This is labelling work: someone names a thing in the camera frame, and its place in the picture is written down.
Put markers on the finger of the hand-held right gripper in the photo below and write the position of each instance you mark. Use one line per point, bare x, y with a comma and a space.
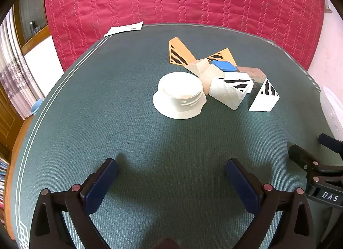
325, 139
300, 155

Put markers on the large white striped wedge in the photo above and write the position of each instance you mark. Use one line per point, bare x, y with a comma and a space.
227, 90

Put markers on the orange striped wedge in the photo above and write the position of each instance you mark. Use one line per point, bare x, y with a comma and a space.
179, 52
223, 56

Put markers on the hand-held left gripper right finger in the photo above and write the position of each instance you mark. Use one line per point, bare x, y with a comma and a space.
241, 184

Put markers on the white paper sheet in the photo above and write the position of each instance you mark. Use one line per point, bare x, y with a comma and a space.
124, 28

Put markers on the white hat-shaped object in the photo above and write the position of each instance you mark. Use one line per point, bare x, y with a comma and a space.
179, 96

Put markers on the small white striped wedge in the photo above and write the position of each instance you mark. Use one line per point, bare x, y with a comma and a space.
264, 98

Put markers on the patterned white curtain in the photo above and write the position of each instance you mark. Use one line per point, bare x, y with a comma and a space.
13, 72

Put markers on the blue block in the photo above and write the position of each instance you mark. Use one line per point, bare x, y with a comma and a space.
223, 66

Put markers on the wooden trapezoid block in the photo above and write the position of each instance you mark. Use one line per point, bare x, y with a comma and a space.
211, 77

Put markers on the brown rectangular wooden block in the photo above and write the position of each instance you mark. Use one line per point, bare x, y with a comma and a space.
252, 73

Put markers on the clear plastic container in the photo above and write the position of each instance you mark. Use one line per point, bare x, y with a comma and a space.
331, 112

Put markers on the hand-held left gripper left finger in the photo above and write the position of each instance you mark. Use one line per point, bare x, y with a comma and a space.
100, 184

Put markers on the row of books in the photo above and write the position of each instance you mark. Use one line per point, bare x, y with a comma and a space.
3, 184

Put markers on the light blue cup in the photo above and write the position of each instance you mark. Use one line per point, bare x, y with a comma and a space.
37, 107

